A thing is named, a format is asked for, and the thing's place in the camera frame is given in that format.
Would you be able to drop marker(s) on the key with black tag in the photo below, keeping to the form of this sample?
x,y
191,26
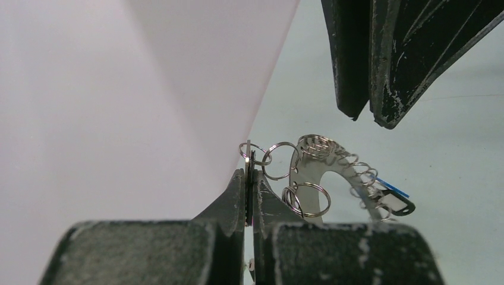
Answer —
x,y
248,154

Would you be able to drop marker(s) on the key with blue tag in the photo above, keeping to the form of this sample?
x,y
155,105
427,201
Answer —
x,y
391,199

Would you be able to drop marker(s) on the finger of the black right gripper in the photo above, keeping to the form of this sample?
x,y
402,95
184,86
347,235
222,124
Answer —
x,y
412,43
348,28

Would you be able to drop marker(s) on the large metal key ring disc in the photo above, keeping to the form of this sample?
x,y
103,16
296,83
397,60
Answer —
x,y
322,182

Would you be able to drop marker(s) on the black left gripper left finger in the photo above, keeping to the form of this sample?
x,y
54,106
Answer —
x,y
208,249

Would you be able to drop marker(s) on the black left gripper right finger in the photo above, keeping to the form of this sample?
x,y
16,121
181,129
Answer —
x,y
289,250

